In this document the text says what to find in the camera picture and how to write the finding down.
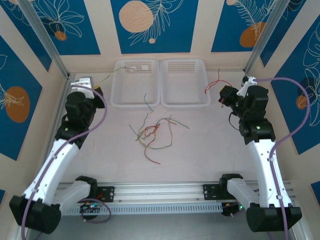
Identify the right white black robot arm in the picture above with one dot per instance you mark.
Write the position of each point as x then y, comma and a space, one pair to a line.
262, 160

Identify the aluminium frame post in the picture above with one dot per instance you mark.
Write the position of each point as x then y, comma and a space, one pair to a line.
42, 32
267, 30

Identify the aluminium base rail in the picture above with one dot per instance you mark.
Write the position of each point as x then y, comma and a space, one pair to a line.
160, 191

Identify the small electronics board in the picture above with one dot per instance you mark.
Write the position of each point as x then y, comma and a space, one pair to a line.
90, 207
231, 208

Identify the grey metal shelf plate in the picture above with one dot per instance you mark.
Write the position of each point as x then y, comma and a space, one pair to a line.
160, 227

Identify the aluminium side rail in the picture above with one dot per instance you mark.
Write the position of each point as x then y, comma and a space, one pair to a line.
61, 105

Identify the white plastic basket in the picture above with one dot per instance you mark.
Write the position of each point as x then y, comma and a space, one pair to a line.
185, 85
135, 85

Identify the black mounting plate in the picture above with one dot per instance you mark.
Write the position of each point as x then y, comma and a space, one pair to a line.
211, 192
108, 193

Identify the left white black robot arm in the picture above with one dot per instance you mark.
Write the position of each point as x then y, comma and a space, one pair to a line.
55, 162

